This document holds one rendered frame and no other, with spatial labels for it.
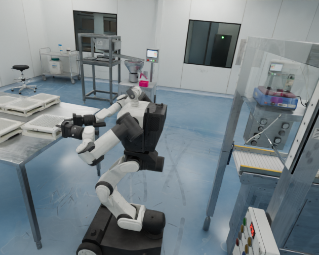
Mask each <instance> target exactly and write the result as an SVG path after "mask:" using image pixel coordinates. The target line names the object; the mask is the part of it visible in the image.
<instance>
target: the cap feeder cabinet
mask: <svg viewBox="0 0 319 255"><path fill-rule="evenodd" d="M139 81H141V79H139V80H138V82H133V83H132V82H131V81H129V78H126V79H124V80H123V81H122V82H120V83H119V84H118V96H120V95H126V94H127V92H126V91H127V90H128V89H129V88H130V87H132V86H135V87H139V88H140V89H141V91H142V92H145V94H146V95H147V96H148V98H149V99H150V100H151V101H152V102H153V103H154V96H155V95H156V83H157V81H152V82H150V81H149V80H144V81H149V86H148V87H140V86H139Z"/></svg>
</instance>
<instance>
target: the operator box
mask: <svg viewBox="0 0 319 255"><path fill-rule="evenodd" d="M245 217H246V218H247V226H244V227H245V230H244V233H242V240H240V244H239V246H237V245H236V244H235V247H234V250H233V253H232V255H242V253H243V251H245V245H246V244H248V243H247V240H248V237H252V234H251V230H250V224H251V221H252V222H253V225H254V229H255V233H256V234H255V236H254V239H253V238H252V247H249V254H246V255H280V252H279V250H278V247H277V244H276V242H275V239H274V236H273V233H272V231H271V228H270V225H269V222H268V220H267V217H266V214H265V211H264V210H263V209H258V208H252V207H249V208H248V211H247V213H246V216H245ZM247 227H248V228H247ZM248 234H249V235H248ZM239 248H240V249H239ZM240 251H241V252H240ZM252 251H254V252H252ZM240 253H241V254H240ZM253 253H254V254H253Z"/></svg>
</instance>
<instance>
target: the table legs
mask: <svg viewBox="0 0 319 255"><path fill-rule="evenodd" d="M95 130H97V131H99V127H95ZM98 138H100V137H99V135H98V136H97V135H95V140H97V139H98ZM96 168H97V176H100V169H101V162H99V163H98V164H97V165H96ZM16 171H17V175H18V179H19V183H20V187H21V191H22V195H23V199H24V203H25V207H26V211H27V215H28V219H29V223H30V227H31V231H32V235H33V239H34V242H36V246H37V249H41V248H42V243H41V234H40V230H39V226H38V222H37V217H36V213H35V208H34V204H33V199H32V195H31V190H30V186H29V181H28V177H27V172H26V168H25V165H24V166H22V167H20V168H18V167H16Z"/></svg>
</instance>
